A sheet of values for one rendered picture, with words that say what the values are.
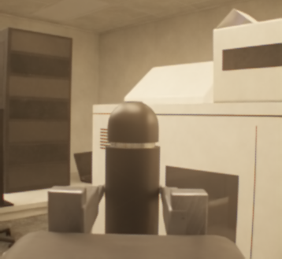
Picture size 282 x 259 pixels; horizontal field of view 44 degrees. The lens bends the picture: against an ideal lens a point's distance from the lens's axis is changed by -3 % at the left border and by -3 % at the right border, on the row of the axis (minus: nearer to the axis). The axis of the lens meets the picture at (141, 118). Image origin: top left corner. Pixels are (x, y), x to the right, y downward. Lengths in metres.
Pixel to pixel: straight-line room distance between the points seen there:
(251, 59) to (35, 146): 1.83
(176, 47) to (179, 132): 4.05
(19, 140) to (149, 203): 2.22
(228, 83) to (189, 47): 3.96
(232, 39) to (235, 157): 0.27
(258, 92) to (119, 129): 0.66
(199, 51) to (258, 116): 3.91
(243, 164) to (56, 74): 1.86
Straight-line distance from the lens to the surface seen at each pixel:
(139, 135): 0.16
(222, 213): 0.87
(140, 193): 0.16
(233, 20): 0.90
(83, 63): 5.92
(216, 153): 0.86
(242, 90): 0.82
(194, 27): 4.80
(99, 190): 0.16
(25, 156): 2.39
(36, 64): 2.43
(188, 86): 1.11
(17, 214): 2.16
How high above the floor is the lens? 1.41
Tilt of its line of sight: level
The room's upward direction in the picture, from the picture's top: 1 degrees clockwise
